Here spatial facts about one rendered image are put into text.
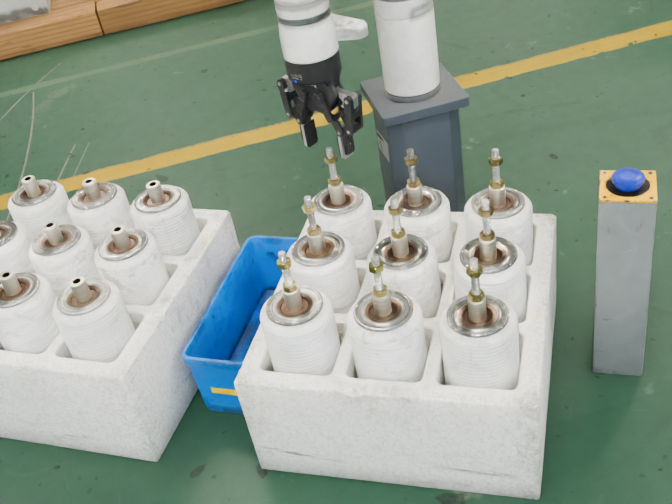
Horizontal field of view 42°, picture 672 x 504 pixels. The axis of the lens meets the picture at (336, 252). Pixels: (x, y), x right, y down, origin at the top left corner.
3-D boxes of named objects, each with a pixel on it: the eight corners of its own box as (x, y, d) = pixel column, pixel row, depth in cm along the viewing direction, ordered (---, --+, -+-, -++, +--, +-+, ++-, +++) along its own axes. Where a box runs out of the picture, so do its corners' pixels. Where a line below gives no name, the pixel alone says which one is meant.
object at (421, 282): (415, 381, 123) (402, 284, 112) (368, 351, 130) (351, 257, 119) (459, 343, 128) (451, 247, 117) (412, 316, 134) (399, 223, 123)
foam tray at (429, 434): (328, 290, 153) (311, 208, 142) (556, 301, 142) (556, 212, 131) (260, 469, 124) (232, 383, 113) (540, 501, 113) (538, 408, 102)
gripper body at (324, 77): (268, 52, 115) (281, 114, 121) (314, 64, 110) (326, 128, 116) (305, 29, 119) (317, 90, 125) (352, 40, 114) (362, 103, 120)
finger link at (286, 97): (293, 71, 122) (307, 109, 125) (284, 72, 124) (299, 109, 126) (280, 80, 121) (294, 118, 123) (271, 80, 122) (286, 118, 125)
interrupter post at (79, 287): (81, 292, 122) (73, 274, 120) (96, 294, 122) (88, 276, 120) (73, 304, 121) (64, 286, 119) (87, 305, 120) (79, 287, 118)
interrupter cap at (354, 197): (308, 197, 133) (307, 193, 132) (354, 182, 134) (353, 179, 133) (322, 222, 127) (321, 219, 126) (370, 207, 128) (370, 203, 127)
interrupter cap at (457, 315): (504, 342, 102) (503, 338, 101) (440, 336, 104) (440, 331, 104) (513, 300, 107) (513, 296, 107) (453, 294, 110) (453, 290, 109)
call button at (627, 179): (611, 179, 114) (612, 166, 112) (643, 179, 112) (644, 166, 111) (611, 196, 111) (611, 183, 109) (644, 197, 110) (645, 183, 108)
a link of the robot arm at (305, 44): (372, 33, 117) (366, -11, 113) (317, 69, 111) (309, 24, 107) (322, 23, 122) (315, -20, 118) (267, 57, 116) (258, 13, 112)
